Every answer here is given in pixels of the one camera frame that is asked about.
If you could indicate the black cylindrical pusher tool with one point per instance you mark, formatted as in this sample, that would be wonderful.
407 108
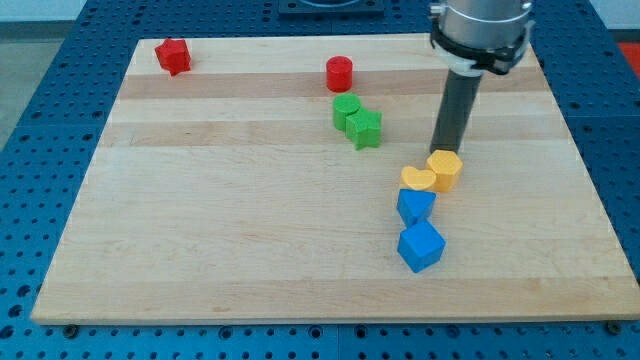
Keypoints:
456 104

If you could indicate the yellow hexagon block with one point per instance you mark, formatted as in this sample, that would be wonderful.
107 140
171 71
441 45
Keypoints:
447 167

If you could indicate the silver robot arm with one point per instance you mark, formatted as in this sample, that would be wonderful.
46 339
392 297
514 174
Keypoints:
473 37

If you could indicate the yellow heart block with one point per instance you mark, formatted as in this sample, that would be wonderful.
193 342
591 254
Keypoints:
417 179

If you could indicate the green star block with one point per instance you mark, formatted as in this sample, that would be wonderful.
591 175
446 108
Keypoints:
363 128

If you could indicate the green cylinder block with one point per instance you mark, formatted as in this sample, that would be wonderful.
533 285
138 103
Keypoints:
344 105

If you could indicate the blue triangle block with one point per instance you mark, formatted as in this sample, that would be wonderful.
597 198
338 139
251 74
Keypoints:
415 206

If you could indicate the red cylinder block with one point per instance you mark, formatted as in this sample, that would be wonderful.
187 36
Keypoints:
339 74

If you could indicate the blue cube block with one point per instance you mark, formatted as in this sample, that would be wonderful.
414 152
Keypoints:
420 246

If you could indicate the wooden board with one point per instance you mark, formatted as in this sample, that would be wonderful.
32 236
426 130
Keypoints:
225 195

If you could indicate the red star block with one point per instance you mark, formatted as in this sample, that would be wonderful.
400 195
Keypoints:
173 55

